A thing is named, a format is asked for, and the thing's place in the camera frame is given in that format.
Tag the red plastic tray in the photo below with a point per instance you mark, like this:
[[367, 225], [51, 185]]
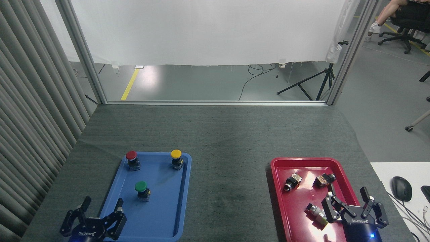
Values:
[[302, 198]]

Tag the grey chair leg with caster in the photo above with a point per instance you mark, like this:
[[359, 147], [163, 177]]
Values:
[[418, 120]]

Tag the black computer mouse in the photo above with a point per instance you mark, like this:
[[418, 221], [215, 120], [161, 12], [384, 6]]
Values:
[[401, 188]]

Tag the black switch with brass contacts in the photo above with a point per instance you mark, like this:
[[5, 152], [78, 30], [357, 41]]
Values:
[[323, 180]]

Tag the dark grey table cloth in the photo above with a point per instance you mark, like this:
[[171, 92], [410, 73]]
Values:
[[228, 134]]

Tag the white backdrop cloth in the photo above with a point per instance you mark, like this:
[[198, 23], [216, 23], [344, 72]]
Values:
[[201, 30]]

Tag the blue plastic tray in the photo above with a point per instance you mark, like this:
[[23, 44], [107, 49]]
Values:
[[161, 208]]

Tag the yellow push button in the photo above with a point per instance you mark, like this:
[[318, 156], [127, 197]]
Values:
[[176, 154]]

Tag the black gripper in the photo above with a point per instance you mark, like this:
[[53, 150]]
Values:
[[361, 230], [89, 230]]

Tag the black keyboard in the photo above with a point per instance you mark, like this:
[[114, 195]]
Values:
[[426, 193]]

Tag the black selector switch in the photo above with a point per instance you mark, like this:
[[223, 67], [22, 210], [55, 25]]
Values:
[[291, 182]]

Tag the silver switch with yellow base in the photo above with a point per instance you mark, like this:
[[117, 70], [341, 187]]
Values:
[[315, 212]]

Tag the grey pleated curtain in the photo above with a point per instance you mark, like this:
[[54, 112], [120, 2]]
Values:
[[30, 117]]

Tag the silver frame post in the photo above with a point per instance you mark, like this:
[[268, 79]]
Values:
[[82, 53], [352, 50]]

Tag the black tripod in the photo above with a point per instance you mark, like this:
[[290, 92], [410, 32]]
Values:
[[327, 79]]

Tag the black office chair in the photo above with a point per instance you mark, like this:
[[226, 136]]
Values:
[[411, 18]]

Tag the silver frame rail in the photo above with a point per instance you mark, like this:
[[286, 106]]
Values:
[[215, 103]]

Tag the red push button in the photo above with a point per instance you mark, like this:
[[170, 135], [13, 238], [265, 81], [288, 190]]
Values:
[[131, 155]]

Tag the person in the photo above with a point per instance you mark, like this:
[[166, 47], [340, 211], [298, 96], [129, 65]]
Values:
[[386, 15]]

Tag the green push button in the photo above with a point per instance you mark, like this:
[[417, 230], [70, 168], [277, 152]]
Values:
[[140, 186]]

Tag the white desk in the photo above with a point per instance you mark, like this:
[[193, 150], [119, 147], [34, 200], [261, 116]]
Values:
[[396, 168]]

